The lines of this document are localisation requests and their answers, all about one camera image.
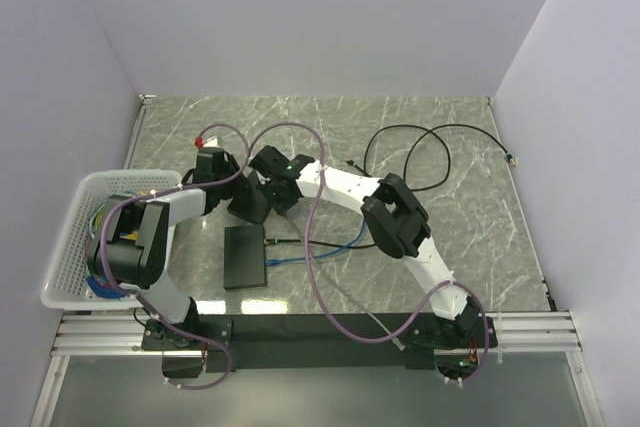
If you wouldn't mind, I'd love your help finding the dark grey network switch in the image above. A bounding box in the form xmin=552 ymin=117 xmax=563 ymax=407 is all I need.
xmin=223 ymin=224 xmax=267 ymax=291

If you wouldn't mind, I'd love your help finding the blue ethernet cable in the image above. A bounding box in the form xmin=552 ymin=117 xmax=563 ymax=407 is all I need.
xmin=265 ymin=216 xmax=369 ymax=268

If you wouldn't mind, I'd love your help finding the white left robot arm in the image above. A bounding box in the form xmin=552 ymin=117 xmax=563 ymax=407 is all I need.
xmin=86 ymin=147 xmax=243 ymax=349

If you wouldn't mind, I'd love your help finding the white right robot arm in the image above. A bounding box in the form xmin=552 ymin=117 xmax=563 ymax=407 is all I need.
xmin=250 ymin=146 xmax=480 ymax=346

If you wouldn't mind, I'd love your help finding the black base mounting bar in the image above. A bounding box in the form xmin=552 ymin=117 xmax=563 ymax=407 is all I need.
xmin=141 ymin=313 xmax=498 ymax=378

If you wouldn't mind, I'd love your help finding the white plastic mesh basket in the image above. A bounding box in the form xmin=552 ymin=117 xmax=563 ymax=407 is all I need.
xmin=40 ymin=169 xmax=181 ymax=312

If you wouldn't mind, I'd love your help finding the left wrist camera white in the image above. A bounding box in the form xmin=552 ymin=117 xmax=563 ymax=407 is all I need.
xmin=194 ymin=136 xmax=220 ymax=149

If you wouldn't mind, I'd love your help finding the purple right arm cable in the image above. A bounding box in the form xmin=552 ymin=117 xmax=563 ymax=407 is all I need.
xmin=247 ymin=121 xmax=491 ymax=388

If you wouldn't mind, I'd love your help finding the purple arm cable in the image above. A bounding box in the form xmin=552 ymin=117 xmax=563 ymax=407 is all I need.
xmin=247 ymin=121 xmax=491 ymax=388
xmin=97 ymin=122 xmax=251 ymax=392

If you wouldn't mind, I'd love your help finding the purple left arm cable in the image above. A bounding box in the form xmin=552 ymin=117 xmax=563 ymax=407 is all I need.
xmin=97 ymin=122 xmax=251 ymax=392

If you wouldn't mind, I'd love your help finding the bundle of coloured wires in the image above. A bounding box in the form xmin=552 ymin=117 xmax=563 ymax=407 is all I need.
xmin=84 ymin=189 xmax=146 ymax=298

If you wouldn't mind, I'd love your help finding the aluminium rail frame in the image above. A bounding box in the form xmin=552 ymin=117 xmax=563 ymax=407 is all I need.
xmin=50 ymin=311 xmax=582 ymax=357

